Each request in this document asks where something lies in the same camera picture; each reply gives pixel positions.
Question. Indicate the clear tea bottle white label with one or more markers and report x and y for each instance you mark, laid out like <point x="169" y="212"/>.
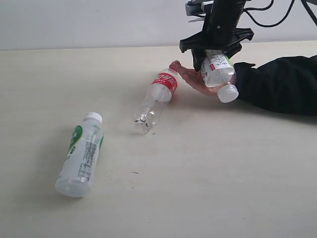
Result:
<point x="217" y="72"/>

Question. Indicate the person's open bare hand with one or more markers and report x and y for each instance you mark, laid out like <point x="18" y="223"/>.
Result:
<point x="193" y="78"/>

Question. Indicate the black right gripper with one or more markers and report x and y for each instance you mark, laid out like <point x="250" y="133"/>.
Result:
<point x="219" y="32"/>

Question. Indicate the clear red-label cola bottle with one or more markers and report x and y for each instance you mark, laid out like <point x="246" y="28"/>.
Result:
<point x="158" y="96"/>

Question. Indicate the black sleeved forearm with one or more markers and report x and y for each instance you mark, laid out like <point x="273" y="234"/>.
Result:
<point x="287" y="85"/>

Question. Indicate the white green-label bottle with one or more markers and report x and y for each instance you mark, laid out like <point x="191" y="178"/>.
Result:
<point x="77" y="173"/>

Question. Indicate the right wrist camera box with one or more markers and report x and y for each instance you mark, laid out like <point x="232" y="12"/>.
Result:
<point x="198" y="9"/>

